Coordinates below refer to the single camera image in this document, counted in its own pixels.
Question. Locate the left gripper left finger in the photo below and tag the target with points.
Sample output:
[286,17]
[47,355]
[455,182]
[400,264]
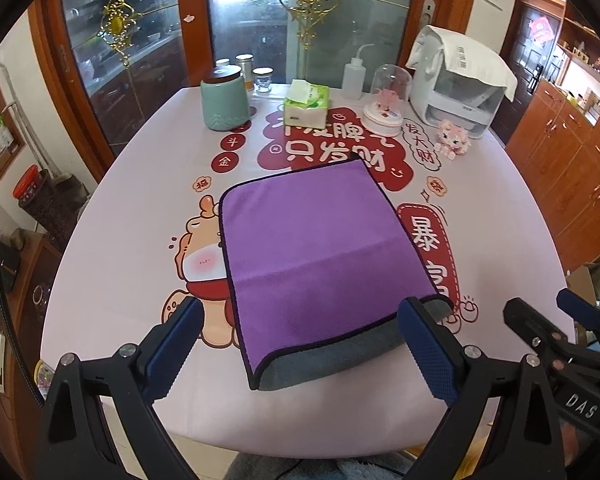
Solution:
[75,441]

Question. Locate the wooden cabinet wall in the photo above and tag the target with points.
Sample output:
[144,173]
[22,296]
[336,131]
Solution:
[556,145]

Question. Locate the green tissue pack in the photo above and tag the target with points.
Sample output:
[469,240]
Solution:
[306,105]

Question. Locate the pink plush toy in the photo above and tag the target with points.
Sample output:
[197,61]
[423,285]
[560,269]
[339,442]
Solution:
[453,141]

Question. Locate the glass jar metal lid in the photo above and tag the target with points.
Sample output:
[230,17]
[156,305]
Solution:
[245,62]

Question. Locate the small glass jar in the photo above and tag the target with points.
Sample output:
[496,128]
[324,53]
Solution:
[263,79]

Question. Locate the white lidded jar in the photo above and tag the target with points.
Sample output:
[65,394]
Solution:
[222,62]

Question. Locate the dark wooden entrance door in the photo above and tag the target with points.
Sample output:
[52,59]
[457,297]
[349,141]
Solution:
[527,48]

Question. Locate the white plastic appliance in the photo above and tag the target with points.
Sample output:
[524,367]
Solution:
[438,94]

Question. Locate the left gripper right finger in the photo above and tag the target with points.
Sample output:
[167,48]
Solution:
[524,442]

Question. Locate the purple and grey towel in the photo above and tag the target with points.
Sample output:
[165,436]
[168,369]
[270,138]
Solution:
[318,262]

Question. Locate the white cloth cover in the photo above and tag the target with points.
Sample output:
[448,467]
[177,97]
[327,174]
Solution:
[464,56]

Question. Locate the glass dome ornament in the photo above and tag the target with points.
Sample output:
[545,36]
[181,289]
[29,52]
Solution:
[384,114]

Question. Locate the red basket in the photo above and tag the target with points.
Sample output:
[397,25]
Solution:
[28,184]

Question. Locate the green ceramic jar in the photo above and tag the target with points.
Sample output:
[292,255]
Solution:
[224,98]

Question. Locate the white squeeze bottle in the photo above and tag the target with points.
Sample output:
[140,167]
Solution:
[354,74]

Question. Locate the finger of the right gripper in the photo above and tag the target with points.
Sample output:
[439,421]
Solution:
[530,317]
[579,310]

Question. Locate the glass sliding door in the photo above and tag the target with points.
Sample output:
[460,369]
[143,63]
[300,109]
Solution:
[109,65]

